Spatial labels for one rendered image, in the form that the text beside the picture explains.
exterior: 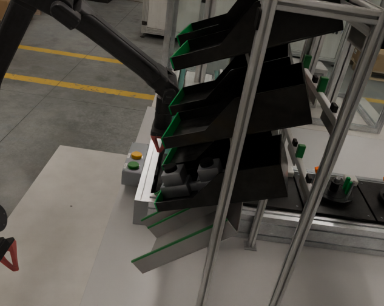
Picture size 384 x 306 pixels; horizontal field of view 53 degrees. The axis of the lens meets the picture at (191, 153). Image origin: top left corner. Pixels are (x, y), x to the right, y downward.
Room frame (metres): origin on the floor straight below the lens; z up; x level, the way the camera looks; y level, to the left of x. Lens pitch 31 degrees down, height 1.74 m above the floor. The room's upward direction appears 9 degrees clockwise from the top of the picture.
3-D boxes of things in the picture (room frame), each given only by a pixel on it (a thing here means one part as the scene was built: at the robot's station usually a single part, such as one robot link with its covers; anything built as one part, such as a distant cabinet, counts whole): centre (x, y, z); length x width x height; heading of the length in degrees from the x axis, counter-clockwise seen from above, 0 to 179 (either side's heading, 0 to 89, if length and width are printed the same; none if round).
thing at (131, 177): (1.21, 0.20, 0.93); 0.21 x 0.07 x 0.06; 2
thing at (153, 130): (1.12, 0.11, 1.17); 0.10 x 0.07 x 0.07; 3
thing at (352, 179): (1.15, -0.52, 1.01); 0.24 x 0.24 x 0.13; 2
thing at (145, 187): (1.40, 0.15, 0.91); 0.89 x 0.06 x 0.11; 2
